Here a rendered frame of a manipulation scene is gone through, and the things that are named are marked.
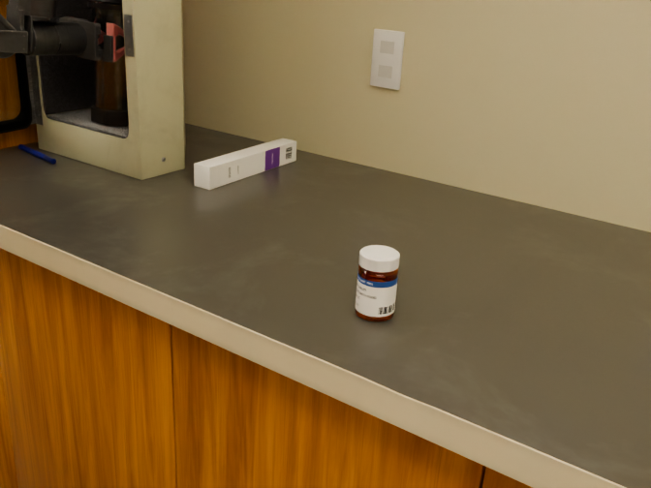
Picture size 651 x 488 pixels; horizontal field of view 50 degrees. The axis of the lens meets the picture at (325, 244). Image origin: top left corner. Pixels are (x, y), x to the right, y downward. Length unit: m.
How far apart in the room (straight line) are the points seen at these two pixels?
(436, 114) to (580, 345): 0.69
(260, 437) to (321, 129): 0.84
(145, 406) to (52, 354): 0.22
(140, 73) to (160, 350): 0.54
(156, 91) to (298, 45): 0.39
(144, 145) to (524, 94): 0.71
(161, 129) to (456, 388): 0.83
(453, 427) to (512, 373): 0.11
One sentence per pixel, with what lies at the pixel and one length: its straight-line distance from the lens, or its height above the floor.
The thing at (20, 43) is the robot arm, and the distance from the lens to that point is 1.30.
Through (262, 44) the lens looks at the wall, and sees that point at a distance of 1.66.
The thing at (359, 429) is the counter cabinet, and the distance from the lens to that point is 0.81.
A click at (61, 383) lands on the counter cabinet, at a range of 1.25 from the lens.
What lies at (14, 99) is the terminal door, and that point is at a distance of 1.53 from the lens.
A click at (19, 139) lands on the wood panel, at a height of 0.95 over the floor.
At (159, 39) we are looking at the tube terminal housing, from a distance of 1.33.
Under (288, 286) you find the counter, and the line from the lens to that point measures 0.92.
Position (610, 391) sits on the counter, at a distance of 0.80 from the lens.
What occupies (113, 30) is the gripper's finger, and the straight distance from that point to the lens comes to 1.36.
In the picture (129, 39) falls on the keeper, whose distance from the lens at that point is 1.31.
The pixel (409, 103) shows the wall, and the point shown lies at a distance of 1.45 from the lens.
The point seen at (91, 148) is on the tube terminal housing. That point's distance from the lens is 1.45.
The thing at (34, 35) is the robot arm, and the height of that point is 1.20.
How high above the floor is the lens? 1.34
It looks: 22 degrees down
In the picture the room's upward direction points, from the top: 3 degrees clockwise
